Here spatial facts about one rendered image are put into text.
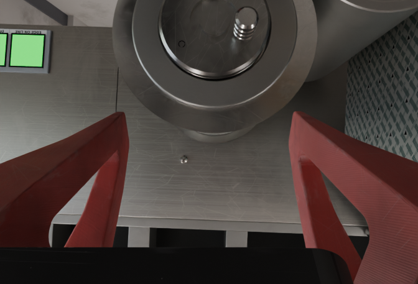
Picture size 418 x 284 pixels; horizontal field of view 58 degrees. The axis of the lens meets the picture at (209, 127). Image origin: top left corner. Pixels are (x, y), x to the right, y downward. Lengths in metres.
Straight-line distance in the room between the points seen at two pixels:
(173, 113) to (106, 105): 0.36
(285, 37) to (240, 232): 0.40
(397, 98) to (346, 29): 0.10
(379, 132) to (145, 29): 0.27
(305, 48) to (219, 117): 0.08
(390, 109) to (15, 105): 0.54
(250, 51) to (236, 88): 0.03
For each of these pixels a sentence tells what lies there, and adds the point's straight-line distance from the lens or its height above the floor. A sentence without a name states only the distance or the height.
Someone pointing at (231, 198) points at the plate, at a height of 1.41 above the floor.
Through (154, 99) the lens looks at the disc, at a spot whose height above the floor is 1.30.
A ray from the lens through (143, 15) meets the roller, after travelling 0.28.
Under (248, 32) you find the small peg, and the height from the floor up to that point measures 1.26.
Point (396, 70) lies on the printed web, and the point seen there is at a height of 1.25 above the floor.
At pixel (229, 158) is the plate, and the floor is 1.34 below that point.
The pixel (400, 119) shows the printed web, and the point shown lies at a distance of 0.40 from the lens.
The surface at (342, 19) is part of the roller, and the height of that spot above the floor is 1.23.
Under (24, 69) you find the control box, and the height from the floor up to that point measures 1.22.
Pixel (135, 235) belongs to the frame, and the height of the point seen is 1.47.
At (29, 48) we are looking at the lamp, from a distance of 0.67.
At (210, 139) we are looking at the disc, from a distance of 0.51.
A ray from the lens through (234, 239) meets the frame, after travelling 0.61.
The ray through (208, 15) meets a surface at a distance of 0.26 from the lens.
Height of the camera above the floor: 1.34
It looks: 4 degrees down
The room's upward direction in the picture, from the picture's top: 178 degrees counter-clockwise
